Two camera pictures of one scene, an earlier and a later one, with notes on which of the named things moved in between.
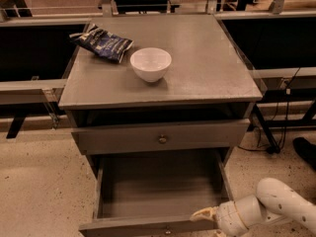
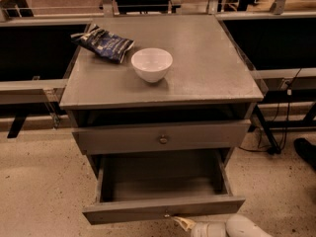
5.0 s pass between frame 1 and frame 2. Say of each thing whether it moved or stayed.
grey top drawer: stayed
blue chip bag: stayed
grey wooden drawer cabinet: stayed
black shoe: stayed
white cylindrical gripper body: moved
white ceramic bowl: stayed
